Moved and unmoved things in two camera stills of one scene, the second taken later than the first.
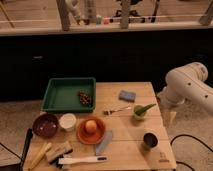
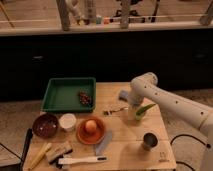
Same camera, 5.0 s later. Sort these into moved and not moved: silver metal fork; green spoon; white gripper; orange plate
Moved: white gripper
Not moved: green spoon; silver metal fork; orange plate
